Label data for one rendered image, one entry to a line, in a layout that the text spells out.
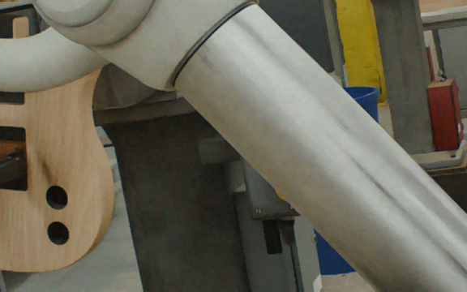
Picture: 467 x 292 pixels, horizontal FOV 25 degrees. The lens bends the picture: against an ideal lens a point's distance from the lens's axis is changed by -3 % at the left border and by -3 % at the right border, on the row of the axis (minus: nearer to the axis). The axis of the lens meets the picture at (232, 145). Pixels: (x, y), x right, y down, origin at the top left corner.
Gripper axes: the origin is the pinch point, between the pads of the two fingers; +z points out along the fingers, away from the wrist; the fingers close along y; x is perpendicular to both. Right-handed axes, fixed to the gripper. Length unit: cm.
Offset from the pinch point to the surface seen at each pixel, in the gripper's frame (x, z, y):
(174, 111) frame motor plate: 3.8, 25.7, 19.9
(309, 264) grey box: -27, 44, 39
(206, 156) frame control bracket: -3.9, 26.8, 25.0
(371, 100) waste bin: -37, 291, 9
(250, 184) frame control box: -5.5, 16.8, 35.6
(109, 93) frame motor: 7.5, 18.5, 11.2
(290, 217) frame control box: -11.5, 20.9, 41.1
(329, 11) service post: -12, 434, -39
